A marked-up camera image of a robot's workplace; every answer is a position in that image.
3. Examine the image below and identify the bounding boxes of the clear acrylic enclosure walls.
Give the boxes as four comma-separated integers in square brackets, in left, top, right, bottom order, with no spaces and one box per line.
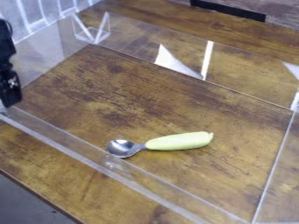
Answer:
[0,0,299,224]

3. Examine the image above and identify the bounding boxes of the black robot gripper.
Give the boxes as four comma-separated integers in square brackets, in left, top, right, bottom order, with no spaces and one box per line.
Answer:
[0,18,22,108]

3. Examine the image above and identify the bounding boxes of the green handled metal spoon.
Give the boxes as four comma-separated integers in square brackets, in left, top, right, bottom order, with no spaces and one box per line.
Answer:
[106,131,213,158]

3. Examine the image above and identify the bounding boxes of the black bar in background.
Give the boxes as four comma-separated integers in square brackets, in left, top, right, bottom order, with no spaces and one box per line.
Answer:
[189,0,266,22]

